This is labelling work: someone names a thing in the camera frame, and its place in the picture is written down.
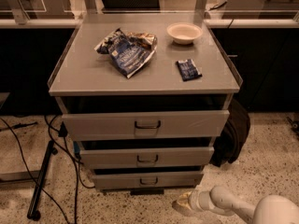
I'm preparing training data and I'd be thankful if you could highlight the dark backpack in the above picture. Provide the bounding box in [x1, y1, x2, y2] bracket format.
[210, 99, 250, 167]

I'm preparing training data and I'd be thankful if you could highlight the grey drawer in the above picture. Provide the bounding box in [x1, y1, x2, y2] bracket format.
[80, 147, 214, 169]
[63, 110, 229, 141]
[93, 171, 203, 190]

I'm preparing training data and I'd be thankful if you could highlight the blue crumpled chip bag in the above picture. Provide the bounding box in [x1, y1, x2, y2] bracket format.
[94, 29, 157, 78]

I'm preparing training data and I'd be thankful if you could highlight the white yellowish gripper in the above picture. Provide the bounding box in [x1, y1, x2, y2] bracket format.
[172, 189, 215, 217]

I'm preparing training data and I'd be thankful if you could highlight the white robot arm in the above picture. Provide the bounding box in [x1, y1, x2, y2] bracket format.
[173, 186, 299, 224]

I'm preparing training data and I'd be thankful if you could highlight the black long cable left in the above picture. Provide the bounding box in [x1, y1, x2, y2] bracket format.
[0, 118, 70, 224]

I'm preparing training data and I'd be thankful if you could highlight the grey middle drawer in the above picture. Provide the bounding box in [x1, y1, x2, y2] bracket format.
[80, 147, 214, 169]

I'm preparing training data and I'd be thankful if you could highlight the black floor stand bar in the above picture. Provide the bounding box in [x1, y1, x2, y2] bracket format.
[27, 141, 54, 221]

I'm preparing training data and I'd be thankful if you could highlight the grey bottom drawer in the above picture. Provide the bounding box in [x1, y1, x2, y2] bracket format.
[93, 171, 203, 190]

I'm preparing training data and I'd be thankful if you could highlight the small dark blue packet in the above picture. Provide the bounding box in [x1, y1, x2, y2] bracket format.
[176, 59, 202, 81]

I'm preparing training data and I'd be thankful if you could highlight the grey top drawer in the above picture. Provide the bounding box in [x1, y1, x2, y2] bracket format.
[63, 110, 229, 141]

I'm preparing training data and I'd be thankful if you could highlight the grey drawer cabinet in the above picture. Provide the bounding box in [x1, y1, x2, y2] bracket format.
[49, 13, 241, 179]

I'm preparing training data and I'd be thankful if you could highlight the white bowl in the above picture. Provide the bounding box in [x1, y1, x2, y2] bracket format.
[166, 22, 203, 45]

